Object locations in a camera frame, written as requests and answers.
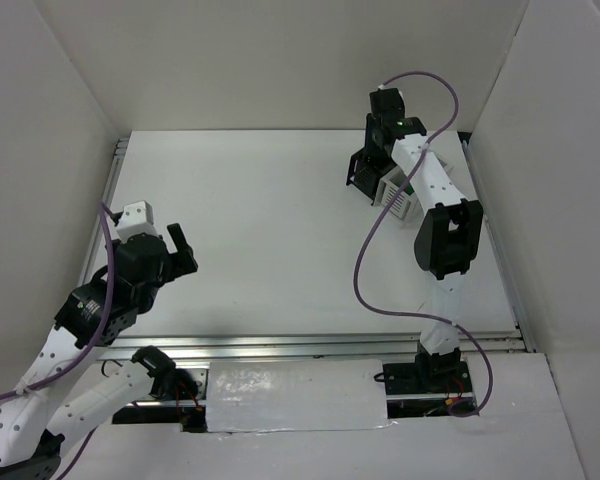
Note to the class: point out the white foil cover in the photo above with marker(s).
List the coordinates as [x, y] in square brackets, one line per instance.
[312, 395]

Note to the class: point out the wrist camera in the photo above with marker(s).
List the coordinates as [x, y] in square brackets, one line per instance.
[387, 90]
[135, 219]

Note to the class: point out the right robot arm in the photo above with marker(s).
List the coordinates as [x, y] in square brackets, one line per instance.
[448, 238]

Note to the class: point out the aluminium rail frame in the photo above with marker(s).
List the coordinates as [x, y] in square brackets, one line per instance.
[209, 316]

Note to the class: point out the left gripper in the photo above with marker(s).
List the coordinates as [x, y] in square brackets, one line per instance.
[181, 258]

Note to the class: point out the black slatted container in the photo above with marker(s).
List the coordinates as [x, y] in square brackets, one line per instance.
[365, 171]

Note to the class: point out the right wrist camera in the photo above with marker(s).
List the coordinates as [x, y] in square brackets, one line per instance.
[387, 90]

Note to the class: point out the white slatted container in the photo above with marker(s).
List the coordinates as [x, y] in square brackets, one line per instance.
[405, 197]

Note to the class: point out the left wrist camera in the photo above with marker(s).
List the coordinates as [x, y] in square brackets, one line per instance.
[135, 219]

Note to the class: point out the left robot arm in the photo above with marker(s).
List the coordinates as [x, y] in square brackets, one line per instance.
[38, 421]

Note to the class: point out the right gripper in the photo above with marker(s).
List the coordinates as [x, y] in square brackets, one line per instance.
[365, 176]

